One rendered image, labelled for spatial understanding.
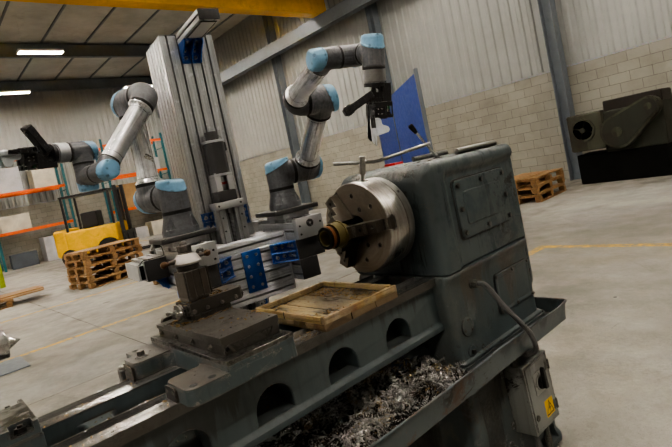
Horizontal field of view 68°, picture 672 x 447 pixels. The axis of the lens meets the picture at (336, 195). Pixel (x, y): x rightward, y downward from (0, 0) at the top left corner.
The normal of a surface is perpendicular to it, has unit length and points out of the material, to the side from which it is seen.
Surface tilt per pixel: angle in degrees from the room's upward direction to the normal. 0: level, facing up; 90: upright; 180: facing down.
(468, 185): 90
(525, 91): 90
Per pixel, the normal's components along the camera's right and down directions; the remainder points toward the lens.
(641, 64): -0.73, 0.18
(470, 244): 0.65, -0.11
